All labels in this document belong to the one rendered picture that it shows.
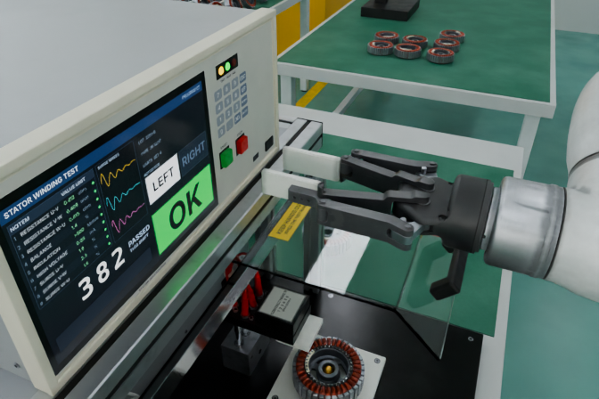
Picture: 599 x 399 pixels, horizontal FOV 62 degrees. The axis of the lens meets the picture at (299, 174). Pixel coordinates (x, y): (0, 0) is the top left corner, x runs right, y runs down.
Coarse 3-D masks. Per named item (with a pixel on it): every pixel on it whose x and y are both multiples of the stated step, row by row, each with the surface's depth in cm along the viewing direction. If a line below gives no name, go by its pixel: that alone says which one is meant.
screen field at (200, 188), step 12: (204, 168) 55; (192, 180) 53; (204, 180) 56; (180, 192) 52; (192, 192) 54; (204, 192) 57; (168, 204) 50; (180, 204) 52; (192, 204) 55; (204, 204) 57; (156, 216) 49; (168, 216) 51; (180, 216) 53; (192, 216) 55; (156, 228) 49; (168, 228) 51; (180, 228) 53; (168, 240) 52
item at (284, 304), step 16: (272, 288) 77; (240, 304) 78; (272, 304) 75; (288, 304) 75; (304, 304) 75; (224, 320) 77; (240, 320) 75; (256, 320) 74; (272, 320) 72; (288, 320) 72; (304, 320) 76; (320, 320) 77; (240, 336) 79; (272, 336) 74; (288, 336) 72; (304, 336) 75
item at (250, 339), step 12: (228, 336) 82; (252, 336) 82; (264, 336) 84; (228, 348) 80; (240, 348) 79; (252, 348) 80; (264, 348) 85; (228, 360) 81; (240, 360) 80; (252, 360) 81
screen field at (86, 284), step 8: (120, 248) 45; (112, 256) 44; (120, 256) 45; (104, 264) 43; (112, 264) 44; (120, 264) 45; (96, 272) 42; (104, 272) 43; (112, 272) 44; (80, 280) 41; (88, 280) 42; (96, 280) 43; (104, 280) 44; (80, 288) 41; (88, 288) 42; (96, 288) 43; (80, 296) 41; (88, 296) 42; (80, 304) 41
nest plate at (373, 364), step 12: (288, 360) 83; (372, 360) 83; (384, 360) 83; (288, 372) 81; (312, 372) 81; (372, 372) 81; (276, 384) 79; (288, 384) 79; (372, 384) 79; (276, 396) 77; (288, 396) 77; (360, 396) 77; (372, 396) 77
